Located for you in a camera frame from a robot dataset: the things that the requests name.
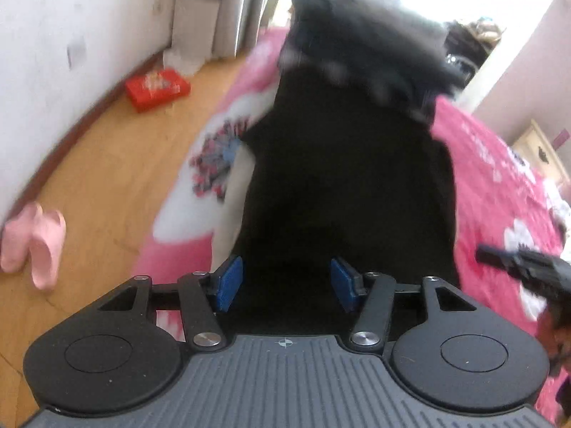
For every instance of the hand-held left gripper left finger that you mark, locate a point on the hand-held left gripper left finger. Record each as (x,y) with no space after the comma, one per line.
(229,281)

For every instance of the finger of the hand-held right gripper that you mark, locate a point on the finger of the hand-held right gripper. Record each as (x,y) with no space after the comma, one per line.
(497,258)

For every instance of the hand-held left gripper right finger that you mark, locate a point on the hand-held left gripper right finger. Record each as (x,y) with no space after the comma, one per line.
(342,281)

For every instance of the black shirt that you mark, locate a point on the black shirt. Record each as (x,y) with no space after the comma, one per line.
(348,178)

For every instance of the stack of dark folded clothes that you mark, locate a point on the stack of dark folded clothes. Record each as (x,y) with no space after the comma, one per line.
(370,31)

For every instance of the person's right hand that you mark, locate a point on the person's right hand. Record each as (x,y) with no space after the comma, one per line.
(560,330)

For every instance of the pink floral blanket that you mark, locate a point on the pink floral blanket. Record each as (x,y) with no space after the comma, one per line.
(481,178)

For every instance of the cream nightstand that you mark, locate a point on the cream nightstand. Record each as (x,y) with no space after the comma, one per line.
(537,151)

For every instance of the pink card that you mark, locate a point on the pink card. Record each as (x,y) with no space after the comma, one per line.
(562,138)

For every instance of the red box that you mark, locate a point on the red box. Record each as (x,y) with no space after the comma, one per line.
(156,89)

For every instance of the wheelchair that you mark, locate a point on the wheelchair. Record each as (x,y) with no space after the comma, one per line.
(473,49)

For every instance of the white cabinet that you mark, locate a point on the white cabinet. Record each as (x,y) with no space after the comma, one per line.
(194,26)

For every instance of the grey curtain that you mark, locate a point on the grey curtain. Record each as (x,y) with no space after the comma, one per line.
(250,4)

